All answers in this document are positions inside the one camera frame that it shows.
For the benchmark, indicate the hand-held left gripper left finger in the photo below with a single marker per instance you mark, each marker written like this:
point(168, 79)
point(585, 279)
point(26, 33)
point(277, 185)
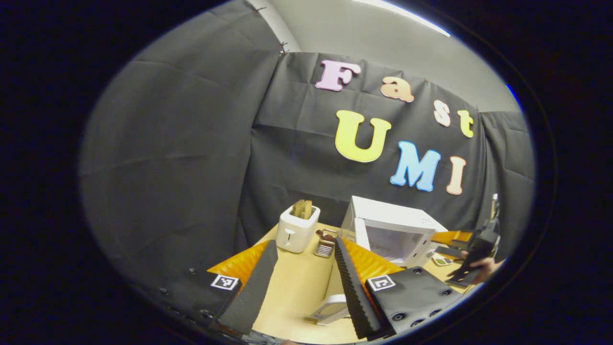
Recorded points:
point(258, 287)

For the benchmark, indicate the metal utensil holder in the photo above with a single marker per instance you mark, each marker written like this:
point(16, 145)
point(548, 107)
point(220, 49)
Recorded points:
point(325, 248)

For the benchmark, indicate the white compartment condiment tray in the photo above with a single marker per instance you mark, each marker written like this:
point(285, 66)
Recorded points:
point(440, 260)

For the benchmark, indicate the white toaster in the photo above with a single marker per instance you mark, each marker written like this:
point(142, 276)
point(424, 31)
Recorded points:
point(297, 235)

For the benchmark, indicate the large ceiling light panel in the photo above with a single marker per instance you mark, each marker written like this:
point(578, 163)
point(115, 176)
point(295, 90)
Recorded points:
point(407, 12)

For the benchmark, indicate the dark brown wooden spoon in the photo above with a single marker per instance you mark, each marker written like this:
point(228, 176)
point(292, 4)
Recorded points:
point(322, 235)

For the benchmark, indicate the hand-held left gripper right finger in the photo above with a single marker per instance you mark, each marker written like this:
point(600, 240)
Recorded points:
point(352, 287)

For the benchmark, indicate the brown toast slice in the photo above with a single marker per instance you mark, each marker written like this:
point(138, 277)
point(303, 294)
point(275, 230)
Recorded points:
point(302, 209)

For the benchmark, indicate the white microwave oven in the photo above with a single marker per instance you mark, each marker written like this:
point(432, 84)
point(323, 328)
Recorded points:
point(392, 215)

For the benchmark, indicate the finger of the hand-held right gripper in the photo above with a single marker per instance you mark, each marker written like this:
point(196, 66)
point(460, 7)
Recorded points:
point(448, 252)
point(452, 236)

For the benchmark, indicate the black backdrop cloth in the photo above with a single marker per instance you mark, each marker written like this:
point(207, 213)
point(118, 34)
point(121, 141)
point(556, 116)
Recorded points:
point(182, 143)

